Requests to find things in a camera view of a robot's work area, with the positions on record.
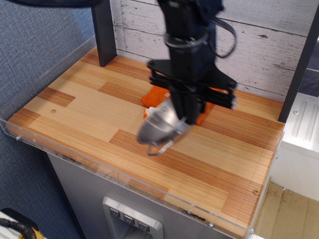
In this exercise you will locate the silver dispenser button panel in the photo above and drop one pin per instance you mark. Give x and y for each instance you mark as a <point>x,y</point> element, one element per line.
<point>128,223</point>

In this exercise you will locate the black and yellow object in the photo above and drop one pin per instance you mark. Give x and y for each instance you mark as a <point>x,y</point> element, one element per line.
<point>14,225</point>

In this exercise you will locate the clear acrylic table guard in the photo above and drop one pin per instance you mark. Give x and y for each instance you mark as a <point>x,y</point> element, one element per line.
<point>67,104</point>

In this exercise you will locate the dark grey post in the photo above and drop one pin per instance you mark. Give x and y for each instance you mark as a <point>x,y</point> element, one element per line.
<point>301,68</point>
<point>104,32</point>

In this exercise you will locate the grey cabinet front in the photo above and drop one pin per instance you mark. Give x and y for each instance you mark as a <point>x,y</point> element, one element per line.
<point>85,191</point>

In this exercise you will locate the orange salmon sushi toy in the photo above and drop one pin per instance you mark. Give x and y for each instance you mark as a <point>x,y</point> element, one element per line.
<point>148,112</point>

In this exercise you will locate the stainless steel colander bowl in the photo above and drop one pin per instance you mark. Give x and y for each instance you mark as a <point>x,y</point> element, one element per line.
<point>162,129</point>

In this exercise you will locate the orange knitted cloth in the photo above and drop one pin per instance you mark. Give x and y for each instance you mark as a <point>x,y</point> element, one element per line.
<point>156,96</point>

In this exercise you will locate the dark grey right post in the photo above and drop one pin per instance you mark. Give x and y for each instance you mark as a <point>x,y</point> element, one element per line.
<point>301,68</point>

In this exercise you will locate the white grooved side unit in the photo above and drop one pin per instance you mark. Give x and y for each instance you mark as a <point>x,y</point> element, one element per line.
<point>296,163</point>

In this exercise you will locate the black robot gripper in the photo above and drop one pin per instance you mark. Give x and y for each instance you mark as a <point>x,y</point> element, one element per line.
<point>192,70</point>

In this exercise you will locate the dark grey left post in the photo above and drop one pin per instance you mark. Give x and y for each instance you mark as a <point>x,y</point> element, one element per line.
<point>104,32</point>

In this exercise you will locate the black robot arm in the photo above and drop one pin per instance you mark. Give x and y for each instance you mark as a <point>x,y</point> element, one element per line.
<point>191,23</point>

